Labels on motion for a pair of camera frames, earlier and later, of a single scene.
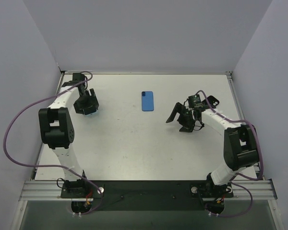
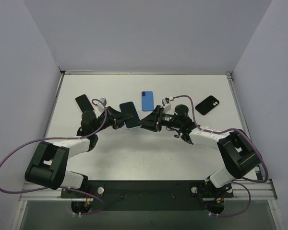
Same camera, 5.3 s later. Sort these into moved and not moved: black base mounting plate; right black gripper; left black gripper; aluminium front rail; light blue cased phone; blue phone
Moved: right black gripper; light blue cased phone; left black gripper
Not moved: black base mounting plate; aluminium front rail; blue phone
